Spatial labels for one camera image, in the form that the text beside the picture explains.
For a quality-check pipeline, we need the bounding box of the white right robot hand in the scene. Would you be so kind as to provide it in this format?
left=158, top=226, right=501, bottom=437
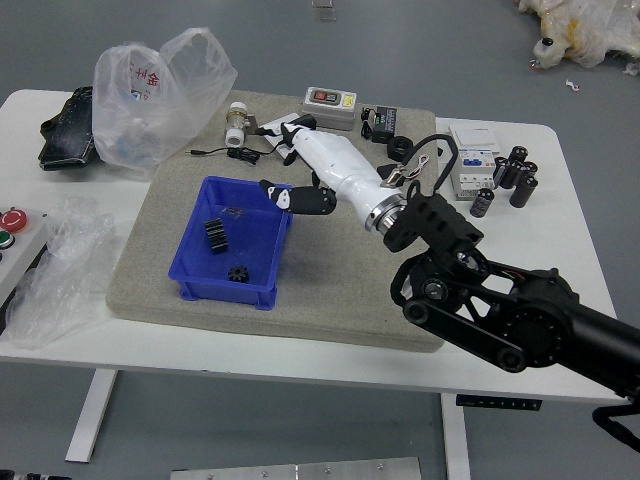
left=254, top=114, right=402, bottom=230

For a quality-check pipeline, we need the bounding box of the big black gear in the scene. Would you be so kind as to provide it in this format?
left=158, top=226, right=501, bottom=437
left=202, top=217, right=231, bottom=256

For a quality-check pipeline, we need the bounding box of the small black hex nut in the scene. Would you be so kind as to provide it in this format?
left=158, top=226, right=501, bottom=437
left=387, top=136, right=416, bottom=162

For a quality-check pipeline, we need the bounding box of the blue plastic box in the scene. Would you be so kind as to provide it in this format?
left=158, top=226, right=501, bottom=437
left=169, top=174, right=296, bottom=308

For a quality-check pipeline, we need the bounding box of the grey control box with buttons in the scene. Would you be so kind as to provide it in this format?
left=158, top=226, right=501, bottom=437
left=0, top=207, right=49, bottom=306

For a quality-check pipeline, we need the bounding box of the black module with green label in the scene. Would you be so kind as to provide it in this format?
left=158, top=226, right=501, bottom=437
left=359, top=104, right=400, bottom=144

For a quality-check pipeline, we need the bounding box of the brass valve with white fittings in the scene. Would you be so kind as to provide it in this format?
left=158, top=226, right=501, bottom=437
left=223, top=101, right=261, bottom=150

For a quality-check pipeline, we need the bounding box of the white circuit breaker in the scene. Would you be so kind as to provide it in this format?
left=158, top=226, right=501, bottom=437
left=446, top=123, right=506, bottom=202

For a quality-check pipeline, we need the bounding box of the grey-brown mat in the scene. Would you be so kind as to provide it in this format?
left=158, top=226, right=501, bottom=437
left=104, top=89, right=449, bottom=354

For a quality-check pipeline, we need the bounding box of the clear bag with red print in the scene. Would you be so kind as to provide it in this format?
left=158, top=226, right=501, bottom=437
left=91, top=27, right=239, bottom=182

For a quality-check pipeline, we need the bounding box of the plush toy in plastic wrap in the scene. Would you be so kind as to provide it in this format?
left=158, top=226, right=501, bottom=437
left=514, top=0, right=640, bottom=76

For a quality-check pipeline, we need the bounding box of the black table control panel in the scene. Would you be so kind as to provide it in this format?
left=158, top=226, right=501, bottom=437
left=456, top=394, right=544, bottom=411

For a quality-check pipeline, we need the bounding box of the white table leg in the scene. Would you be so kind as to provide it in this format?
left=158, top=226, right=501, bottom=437
left=439, top=392, right=471, bottom=480
left=64, top=369, right=119, bottom=464

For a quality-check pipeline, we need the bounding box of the crumpled clear plastic bag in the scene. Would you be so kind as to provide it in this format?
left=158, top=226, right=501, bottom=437
left=4, top=197, right=121, bottom=350

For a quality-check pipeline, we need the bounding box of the silver metal plate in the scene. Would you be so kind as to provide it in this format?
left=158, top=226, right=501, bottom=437
left=169, top=456, right=424, bottom=480

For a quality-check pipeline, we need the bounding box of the black module with thin wires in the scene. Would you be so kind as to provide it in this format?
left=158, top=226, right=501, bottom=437
left=378, top=154, right=431, bottom=189

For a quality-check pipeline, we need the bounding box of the grey push-button switch box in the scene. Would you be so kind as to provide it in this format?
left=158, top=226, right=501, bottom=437
left=301, top=86, right=359, bottom=132

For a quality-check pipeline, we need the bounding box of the white wall socket plate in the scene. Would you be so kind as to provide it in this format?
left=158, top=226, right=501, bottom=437
left=258, top=117, right=301, bottom=161

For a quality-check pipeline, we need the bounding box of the black adapter cord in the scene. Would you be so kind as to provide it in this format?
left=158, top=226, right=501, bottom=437
left=184, top=142, right=279, bottom=165

